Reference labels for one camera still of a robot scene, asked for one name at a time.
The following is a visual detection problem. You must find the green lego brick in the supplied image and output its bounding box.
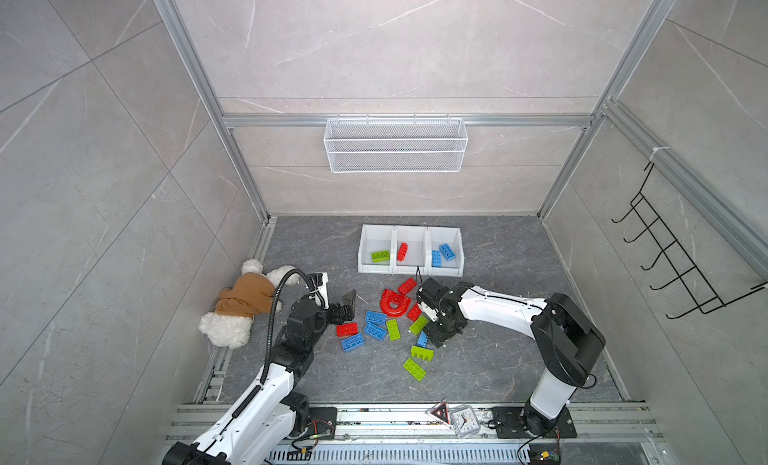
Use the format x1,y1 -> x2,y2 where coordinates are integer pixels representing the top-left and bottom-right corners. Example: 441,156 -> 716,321
386,319 -> 401,341
409,315 -> 430,336
370,250 -> 390,264
403,358 -> 426,382

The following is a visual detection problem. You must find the blue lego brick slanted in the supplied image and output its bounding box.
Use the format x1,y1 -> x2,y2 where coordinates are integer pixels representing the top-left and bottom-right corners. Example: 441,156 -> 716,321
417,331 -> 428,348

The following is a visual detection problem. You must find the red lego brick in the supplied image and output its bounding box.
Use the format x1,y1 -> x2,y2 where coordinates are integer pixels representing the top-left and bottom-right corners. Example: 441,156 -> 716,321
335,322 -> 359,338
407,303 -> 422,322
397,242 -> 408,262
398,278 -> 418,296

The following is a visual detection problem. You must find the red arch lego piece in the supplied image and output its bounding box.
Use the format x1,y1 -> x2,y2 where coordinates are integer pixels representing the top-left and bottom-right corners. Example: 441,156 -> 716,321
380,289 -> 411,318

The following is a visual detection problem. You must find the blue lego brick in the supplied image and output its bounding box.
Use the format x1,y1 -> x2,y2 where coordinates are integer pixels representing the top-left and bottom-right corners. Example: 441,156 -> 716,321
341,334 -> 365,353
365,310 -> 388,326
431,250 -> 442,268
363,322 -> 388,341
439,243 -> 456,261

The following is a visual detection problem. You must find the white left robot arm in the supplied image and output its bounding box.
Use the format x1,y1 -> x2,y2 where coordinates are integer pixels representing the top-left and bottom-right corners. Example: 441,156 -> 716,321
162,268 -> 357,464

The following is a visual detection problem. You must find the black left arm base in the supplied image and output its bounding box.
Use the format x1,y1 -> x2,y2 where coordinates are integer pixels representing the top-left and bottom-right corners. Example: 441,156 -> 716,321
281,391 -> 338,439

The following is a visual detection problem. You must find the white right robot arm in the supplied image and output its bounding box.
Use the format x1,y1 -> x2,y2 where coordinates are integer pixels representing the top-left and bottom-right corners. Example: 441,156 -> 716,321
416,278 -> 606,434

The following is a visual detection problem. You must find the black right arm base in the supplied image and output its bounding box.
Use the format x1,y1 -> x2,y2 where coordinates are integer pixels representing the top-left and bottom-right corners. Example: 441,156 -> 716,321
489,405 -> 577,439

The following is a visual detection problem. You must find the green lego brick toothed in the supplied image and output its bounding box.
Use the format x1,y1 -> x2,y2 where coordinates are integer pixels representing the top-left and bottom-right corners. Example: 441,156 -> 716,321
410,346 -> 434,362

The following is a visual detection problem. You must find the white left sorting bin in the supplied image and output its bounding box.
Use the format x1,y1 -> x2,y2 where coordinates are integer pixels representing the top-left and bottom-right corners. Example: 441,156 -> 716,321
357,224 -> 395,274

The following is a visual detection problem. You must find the white sorting bin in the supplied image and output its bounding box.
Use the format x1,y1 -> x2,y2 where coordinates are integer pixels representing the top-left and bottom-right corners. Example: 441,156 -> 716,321
394,225 -> 428,275
357,224 -> 395,274
425,227 -> 465,278

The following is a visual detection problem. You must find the green lego brick upright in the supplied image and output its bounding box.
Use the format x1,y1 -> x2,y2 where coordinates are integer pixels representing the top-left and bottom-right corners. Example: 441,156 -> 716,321
386,319 -> 401,341

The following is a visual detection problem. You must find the green lego brick bottom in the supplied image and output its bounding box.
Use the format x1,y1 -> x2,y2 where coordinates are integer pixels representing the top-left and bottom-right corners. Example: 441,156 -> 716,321
403,358 -> 426,382

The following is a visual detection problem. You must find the white right sorting bin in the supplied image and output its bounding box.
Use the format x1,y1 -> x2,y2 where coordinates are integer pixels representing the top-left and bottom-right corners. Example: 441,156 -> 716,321
425,227 -> 465,278

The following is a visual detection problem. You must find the white middle sorting bin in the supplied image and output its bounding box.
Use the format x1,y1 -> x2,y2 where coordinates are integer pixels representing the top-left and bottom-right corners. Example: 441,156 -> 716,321
394,225 -> 428,275

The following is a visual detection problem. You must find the red warning triangle toy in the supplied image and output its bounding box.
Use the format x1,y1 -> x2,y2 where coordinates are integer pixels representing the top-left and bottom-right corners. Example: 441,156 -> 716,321
427,401 -> 451,426

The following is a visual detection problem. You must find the small white alarm clock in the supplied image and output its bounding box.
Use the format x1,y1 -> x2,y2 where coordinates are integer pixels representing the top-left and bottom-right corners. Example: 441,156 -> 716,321
449,404 -> 481,439

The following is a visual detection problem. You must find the white brown plush toy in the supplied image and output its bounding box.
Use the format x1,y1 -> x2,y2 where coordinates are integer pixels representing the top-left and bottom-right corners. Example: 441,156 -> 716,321
198,259 -> 293,349

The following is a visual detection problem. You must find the white wire mesh basket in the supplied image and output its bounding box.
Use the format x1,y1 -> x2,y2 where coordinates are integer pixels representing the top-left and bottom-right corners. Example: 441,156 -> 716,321
323,118 -> 469,173

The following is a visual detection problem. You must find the black wire hook rack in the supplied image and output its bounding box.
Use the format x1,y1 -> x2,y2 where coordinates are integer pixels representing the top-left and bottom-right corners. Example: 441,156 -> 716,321
611,162 -> 767,320

